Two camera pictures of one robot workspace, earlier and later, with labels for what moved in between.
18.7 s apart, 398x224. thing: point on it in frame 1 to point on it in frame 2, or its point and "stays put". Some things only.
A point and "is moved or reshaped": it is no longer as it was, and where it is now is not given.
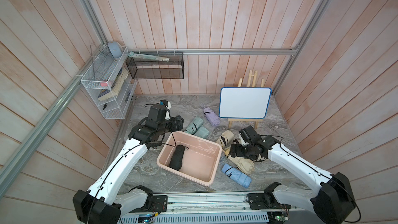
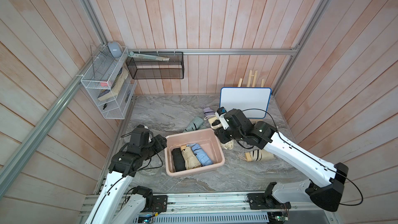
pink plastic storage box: [201, 158] is moved or reshaped
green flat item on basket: [151, 57] stays put
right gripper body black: [243, 151] to [227, 136]
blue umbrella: [238, 176] to [203, 158]
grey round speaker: [115, 49] stays put
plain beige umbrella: [245, 165] to [190, 161]
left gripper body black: [168, 126] to [153, 147]
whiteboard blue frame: [244, 102] stays put
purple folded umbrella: [211, 116] stays put
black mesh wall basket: [144, 68] stays put
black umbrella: [175, 163] is moved or reshaped
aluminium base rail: [222, 208] stays put
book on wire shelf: [116, 86] stays put
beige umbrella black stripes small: [225, 139] is moved or reshaped
